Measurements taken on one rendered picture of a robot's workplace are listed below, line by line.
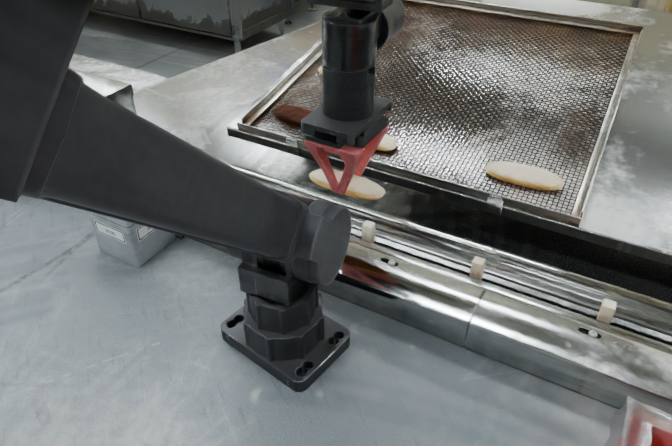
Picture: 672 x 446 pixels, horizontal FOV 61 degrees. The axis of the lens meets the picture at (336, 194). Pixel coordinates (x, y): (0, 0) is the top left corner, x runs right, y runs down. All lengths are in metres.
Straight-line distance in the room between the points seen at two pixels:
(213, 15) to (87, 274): 2.87
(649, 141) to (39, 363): 0.80
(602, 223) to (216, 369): 0.47
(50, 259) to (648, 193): 0.76
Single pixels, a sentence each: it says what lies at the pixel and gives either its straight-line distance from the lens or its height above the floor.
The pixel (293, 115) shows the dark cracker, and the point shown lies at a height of 0.91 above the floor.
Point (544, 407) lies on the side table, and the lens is 0.62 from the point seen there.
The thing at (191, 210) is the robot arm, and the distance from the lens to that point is 0.35.
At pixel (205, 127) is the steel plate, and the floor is 0.82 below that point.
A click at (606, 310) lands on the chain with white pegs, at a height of 0.86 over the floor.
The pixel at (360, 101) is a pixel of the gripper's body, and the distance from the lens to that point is 0.60.
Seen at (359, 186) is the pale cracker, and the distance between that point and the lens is 0.67.
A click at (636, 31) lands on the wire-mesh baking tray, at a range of 1.14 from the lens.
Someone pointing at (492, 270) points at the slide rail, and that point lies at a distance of 0.69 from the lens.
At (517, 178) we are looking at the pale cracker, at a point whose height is 0.90.
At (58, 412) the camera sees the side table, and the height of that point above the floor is 0.82.
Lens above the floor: 1.30
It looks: 35 degrees down
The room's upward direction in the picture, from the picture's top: straight up
